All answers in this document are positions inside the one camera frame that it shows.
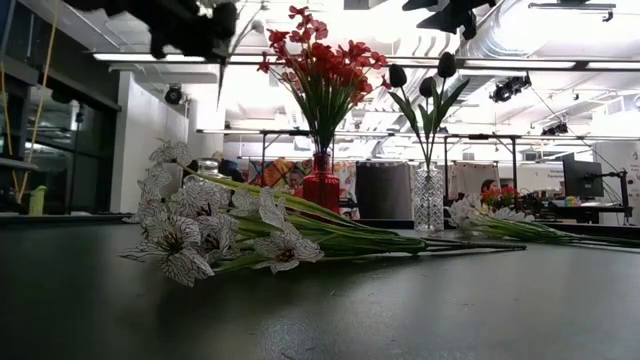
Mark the silver metal pot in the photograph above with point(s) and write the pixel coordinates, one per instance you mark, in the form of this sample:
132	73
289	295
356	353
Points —
207	167

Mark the black hanging ceiling camera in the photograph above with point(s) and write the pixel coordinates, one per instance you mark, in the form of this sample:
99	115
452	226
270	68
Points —
173	95
510	89
555	129

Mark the red glass vase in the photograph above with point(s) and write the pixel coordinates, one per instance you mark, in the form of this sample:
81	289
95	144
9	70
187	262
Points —
321	187

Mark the white fabric board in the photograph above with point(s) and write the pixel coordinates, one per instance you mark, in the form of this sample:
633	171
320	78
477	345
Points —
475	175

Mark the clear cut-glass vase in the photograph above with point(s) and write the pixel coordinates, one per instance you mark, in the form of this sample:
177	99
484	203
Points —
428	200

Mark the colourful patterned board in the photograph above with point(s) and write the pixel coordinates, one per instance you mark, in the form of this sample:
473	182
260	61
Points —
272	172

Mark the dark office desk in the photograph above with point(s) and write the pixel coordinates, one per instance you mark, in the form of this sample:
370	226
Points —
590	209

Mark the small yellow toy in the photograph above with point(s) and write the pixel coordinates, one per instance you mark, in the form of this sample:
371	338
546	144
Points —
571	201

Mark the silver ventilation duct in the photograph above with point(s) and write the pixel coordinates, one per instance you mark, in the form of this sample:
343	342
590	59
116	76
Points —
490	45

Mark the dark blue container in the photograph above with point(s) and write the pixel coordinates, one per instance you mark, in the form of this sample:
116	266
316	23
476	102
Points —
231	170

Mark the black metal table frame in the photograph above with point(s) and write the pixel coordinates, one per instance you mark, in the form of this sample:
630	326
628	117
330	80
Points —
514	160
263	150

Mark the overhead light bar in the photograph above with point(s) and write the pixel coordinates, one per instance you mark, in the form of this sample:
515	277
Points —
150	57

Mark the black computer monitor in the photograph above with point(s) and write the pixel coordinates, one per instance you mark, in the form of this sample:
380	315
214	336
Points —
582	177

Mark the dark grey partition panel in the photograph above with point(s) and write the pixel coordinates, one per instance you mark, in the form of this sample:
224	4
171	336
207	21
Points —
382	190

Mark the orange red background flowers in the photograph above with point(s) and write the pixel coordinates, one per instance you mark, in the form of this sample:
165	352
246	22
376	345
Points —
507	194

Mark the small white blossom bunch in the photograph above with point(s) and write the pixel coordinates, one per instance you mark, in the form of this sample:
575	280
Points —
470	210

